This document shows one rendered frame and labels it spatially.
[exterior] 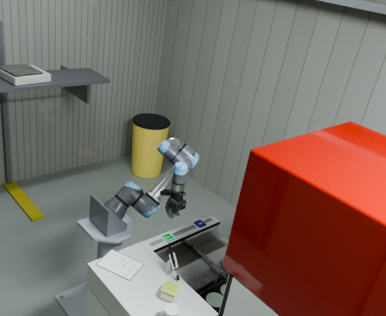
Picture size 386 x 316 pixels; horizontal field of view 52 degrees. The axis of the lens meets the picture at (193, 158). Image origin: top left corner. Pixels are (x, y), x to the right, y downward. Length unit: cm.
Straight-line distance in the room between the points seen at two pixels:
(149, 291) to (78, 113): 299
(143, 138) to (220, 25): 151
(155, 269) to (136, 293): 20
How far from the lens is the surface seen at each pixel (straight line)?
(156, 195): 255
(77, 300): 331
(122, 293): 203
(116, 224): 255
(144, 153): 466
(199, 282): 226
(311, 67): 372
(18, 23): 416
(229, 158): 446
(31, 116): 445
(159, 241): 236
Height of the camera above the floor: 243
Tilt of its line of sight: 26 degrees down
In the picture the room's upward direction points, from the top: 10 degrees clockwise
